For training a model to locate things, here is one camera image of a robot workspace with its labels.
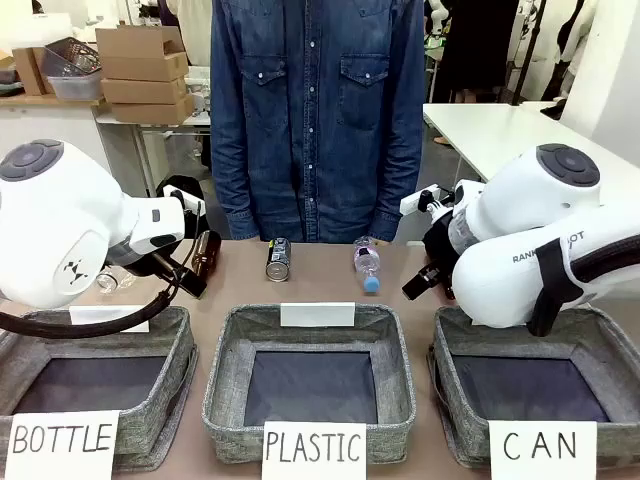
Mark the blank white card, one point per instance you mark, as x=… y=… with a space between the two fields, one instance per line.
x=317 y=315
x=100 y=314

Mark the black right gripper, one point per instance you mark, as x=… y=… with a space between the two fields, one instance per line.
x=440 y=250

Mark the brown glass bottle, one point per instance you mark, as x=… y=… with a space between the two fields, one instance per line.
x=210 y=250

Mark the person left forearm denim sleeve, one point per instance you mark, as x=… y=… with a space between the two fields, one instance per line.
x=397 y=200

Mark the grey fabric basket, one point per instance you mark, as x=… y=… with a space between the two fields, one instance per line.
x=165 y=380
x=225 y=380
x=445 y=400

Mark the black backpack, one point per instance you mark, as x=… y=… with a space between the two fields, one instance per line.
x=177 y=186

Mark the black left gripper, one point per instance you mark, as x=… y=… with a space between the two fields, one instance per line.
x=167 y=270

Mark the small plastic water bottle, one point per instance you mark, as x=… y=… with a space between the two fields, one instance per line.
x=367 y=265

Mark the black drink can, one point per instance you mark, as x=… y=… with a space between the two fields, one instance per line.
x=278 y=260

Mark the paper label reading CAN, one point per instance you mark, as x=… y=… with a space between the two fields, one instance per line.
x=542 y=450

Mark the paper label reading BOTTLE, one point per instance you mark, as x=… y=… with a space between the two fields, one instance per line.
x=62 y=445

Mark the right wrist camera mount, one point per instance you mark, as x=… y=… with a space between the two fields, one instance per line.
x=417 y=202

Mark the background white robot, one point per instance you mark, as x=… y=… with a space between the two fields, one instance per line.
x=436 y=15

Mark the white table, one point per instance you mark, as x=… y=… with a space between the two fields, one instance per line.
x=480 y=130

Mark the paper label reading PLASTIC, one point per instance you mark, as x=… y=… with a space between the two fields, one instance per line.
x=314 y=450

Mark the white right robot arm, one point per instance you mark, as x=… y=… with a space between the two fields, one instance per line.
x=500 y=280

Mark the background person in black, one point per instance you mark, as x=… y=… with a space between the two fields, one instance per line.
x=475 y=50

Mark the clear plastic bin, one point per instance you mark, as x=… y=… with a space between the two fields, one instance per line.
x=75 y=86

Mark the small cardboard box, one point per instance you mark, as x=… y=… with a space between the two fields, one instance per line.
x=27 y=72

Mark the person right forearm denim sleeve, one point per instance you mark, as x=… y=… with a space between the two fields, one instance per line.
x=232 y=200

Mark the black tripod pole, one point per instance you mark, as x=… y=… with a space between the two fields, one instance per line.
x=530 y=50

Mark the person torso denim shirt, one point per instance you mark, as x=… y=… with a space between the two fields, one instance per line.
x=315 y=125

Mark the closed cardboard box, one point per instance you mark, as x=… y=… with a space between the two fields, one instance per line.
x=142 y=91
x=150 y=110
x=142 y=67

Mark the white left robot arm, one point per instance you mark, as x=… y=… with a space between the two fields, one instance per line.
x=50 y=225

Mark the grey plastic mesh basket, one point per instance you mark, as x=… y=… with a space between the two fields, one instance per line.
x=72 y=57

